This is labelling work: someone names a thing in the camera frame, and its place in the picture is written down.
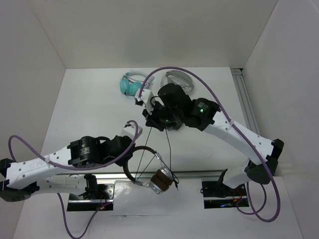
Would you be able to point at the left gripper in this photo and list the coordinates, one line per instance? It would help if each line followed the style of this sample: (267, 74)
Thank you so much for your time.
(124, 161)

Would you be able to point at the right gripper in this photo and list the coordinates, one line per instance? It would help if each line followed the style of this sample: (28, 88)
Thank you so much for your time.
(151, 119)

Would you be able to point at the brown silver headphones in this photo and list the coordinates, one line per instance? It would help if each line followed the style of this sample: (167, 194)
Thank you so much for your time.
(161, 181)

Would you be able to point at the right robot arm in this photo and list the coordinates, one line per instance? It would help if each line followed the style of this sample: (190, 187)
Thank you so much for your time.
(176, 107)

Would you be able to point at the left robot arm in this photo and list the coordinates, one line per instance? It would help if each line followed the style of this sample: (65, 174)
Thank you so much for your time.
(45, 174)

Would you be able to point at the grey white headphones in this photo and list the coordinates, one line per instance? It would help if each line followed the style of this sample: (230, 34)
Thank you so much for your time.
(178, 78)

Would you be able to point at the teal white headphones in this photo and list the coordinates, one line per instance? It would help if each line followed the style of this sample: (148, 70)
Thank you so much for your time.
(130, 86)

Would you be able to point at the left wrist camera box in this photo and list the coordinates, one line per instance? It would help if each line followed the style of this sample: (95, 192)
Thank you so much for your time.
(132, 131)

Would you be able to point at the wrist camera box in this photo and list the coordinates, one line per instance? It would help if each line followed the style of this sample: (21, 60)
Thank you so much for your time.
(143, 98)
(132, 131)

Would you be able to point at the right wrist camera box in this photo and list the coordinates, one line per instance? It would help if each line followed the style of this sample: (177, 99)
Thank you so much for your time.
(143, 98)

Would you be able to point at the aluminium rail front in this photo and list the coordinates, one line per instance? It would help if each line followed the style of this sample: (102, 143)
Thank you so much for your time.
(210, 174)

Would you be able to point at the aluminium rail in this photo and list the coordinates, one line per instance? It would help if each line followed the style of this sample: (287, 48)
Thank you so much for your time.
(244, 99)
(210, 174)

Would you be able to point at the aluminium rail right side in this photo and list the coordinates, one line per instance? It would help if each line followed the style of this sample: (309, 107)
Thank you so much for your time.
(244, 99)

